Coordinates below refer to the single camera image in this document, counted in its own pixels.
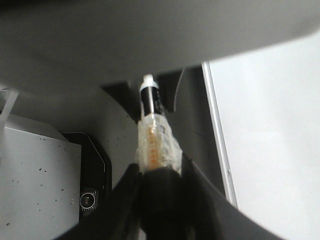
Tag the white whiteboard with aluminium frame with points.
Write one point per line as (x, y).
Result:
(265, 111)

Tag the black taped whiteboard marker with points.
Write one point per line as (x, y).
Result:
(162, 197)

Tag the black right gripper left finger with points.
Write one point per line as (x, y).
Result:
(116, 217)

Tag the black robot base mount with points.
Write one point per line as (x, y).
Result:
(95, 173)

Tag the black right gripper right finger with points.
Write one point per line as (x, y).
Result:
(210, 215)

